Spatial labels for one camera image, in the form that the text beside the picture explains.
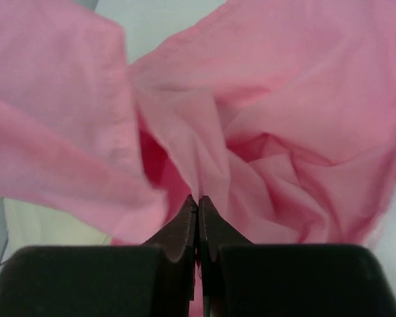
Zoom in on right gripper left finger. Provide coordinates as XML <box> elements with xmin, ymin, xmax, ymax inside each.
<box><xmin>0</xmin><ymin>197</ymin><xmax>197</xmax><ymax>316</ymax></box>

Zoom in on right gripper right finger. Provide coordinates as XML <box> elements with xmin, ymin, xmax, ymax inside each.
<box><xmin>197</xmin><ymin>196</ymin><xmax>396</xmax><ymax>316</ymax></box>

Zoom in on cream pillow with bear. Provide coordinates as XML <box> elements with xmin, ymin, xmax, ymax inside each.
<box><xmin>3</xmin><ymin>198</ymin><xmax>112</xmax><ymax>251</ymax></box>

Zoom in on pink satin pillowcase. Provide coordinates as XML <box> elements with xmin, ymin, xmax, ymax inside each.
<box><xmin>0</xmin><ymin>0</ymin><xmax>396</xmax><ymax>317</ymax></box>

